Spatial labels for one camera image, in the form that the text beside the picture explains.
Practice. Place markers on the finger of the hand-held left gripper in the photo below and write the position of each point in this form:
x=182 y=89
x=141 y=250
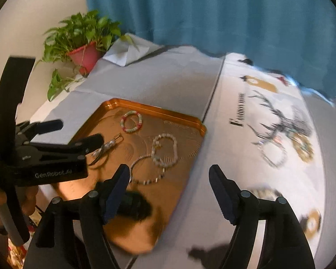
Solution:
x=84 y=143
x=49 y=125

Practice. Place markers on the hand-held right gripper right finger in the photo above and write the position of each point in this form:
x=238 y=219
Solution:
x=222 y=193

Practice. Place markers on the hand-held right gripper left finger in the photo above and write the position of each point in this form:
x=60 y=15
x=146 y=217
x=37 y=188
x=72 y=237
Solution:
x=117 y=193

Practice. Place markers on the pearl hair clip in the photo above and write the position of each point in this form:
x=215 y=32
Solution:
x=109 y=145

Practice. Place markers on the orange metal tray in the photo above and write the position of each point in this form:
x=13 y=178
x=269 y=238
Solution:
x=182 y=143

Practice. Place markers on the person's left hand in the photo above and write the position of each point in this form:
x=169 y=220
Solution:
x=28 y=199

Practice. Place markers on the red plant pot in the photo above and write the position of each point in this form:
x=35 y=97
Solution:
x=85 y=57

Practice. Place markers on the green pothos plant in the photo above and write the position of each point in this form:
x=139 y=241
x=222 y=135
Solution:
x=78 y=28

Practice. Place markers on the grey and white printed tablecloth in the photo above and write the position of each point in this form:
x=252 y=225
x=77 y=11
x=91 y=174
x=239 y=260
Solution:
x=170 y=81

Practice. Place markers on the blue curtain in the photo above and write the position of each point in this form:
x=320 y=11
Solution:
x=226 y=14

